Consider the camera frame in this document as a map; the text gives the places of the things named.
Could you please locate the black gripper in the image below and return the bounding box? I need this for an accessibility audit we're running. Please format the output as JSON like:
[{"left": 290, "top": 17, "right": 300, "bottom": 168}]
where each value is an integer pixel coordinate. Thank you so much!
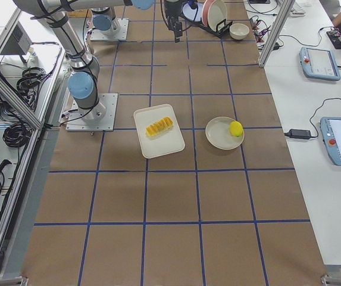
[{"left": 164, "top": 0, "right": 182, "bottom": 42}]

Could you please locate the blue plate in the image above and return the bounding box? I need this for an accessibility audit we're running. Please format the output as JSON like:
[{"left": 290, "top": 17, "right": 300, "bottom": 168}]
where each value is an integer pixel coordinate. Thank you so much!
[{"left": 182, "top": 3, "right": 203, "bottom": 22}]

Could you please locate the yellow bread loaf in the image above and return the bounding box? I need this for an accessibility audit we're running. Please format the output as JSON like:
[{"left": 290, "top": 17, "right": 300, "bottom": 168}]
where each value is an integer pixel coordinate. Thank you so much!
[{"left": 146, "top": 116, "right": 173, "bottom": 138}]

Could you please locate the pink plate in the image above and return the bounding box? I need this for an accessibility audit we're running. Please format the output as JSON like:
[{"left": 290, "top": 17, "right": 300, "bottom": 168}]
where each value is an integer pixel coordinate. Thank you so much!
[{"left": 201, "top": 0, "right": 214, "bottom": 27}]

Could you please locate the cream plate in rack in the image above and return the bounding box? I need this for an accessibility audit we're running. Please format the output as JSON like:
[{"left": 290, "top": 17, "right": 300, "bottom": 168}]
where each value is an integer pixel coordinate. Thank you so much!
[{"left": 208, "top": 0, "right": 228, "bottom": 29}]

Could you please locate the cream round plate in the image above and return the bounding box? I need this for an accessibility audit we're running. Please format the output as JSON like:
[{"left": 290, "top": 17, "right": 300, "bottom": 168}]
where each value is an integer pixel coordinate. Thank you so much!
[{"left": 205, "top": 117, "right": 245, "bottom": 150}]

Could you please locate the black dish rack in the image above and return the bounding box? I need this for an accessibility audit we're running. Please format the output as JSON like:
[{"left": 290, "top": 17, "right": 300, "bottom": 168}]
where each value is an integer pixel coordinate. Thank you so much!
[{"left": 196, "top": 19, "right": 233, "bottom": 39}]

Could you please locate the cream bowl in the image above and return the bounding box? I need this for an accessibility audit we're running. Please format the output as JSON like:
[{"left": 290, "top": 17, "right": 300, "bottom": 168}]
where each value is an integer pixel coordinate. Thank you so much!
[{"left": 229, "top": 23, "right": 250, "bottom": 41}]

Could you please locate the cream rectangular tray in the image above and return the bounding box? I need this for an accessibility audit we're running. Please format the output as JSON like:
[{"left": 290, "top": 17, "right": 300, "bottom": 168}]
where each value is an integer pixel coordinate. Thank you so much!
[{"left": 133, "top": 104, "right": 185, "bottom": 158}]

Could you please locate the yellow lemon toy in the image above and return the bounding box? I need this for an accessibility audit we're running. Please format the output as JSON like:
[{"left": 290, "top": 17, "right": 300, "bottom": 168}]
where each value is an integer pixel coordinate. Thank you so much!
[{"left": 229, "top": 121, "right": 243, "bottom": 137}]

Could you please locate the far teach pendant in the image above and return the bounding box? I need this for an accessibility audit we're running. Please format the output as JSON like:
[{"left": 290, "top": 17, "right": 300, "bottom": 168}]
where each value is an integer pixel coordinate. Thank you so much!
[{"left": 299, "top": 46, "right": 341, "bottom": 81}]

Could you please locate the black power adapter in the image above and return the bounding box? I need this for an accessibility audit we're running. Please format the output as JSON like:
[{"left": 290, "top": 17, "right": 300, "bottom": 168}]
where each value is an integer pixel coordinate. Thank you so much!
[{"left": 284, "top": 129, "right": 312, "bottom": 139}]

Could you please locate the grey control box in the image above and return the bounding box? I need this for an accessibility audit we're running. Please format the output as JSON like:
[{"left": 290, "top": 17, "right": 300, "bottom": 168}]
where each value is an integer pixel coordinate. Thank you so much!
[{"left": 1, "top": 22, "right": 32, "bottom": 64}]

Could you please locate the aluminium frame post right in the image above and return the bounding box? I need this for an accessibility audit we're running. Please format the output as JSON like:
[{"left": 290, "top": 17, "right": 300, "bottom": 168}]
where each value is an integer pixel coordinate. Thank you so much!
[{"left": 258, "top": 0, "right": 294, "bottom": 68}]

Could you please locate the aluminium frame left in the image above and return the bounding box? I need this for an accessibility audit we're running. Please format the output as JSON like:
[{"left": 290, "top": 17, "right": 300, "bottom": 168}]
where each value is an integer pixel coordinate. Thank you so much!
[{"left": 0, "top": 5, "right": 65, "bottom": 278}]

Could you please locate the black cable bundle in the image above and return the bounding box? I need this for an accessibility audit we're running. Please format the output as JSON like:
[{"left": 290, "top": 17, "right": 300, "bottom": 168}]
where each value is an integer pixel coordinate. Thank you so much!
[{"left": 2, "top": 67, "right": 54, "bottom": 148}]

